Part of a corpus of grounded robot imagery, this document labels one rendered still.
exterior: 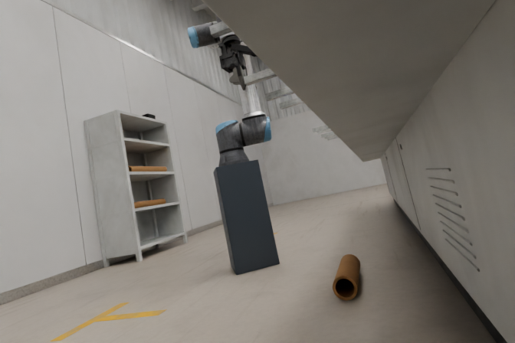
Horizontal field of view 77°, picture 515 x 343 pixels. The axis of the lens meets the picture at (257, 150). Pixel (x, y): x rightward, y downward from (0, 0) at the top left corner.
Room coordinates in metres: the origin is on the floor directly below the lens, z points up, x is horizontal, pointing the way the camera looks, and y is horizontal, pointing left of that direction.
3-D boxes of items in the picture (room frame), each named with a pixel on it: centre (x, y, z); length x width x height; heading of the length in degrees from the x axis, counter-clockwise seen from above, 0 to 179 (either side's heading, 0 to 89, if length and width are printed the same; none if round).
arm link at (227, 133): (1.98, 0.15, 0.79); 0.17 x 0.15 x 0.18; 88
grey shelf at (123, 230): (3.73, 1.42, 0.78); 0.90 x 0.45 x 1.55; 163
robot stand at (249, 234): (1.98, 0.16, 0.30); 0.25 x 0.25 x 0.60; 13
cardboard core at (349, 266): (1.29, -0.24, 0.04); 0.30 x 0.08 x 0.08; 162
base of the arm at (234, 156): (1.98, 0.16, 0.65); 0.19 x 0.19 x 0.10
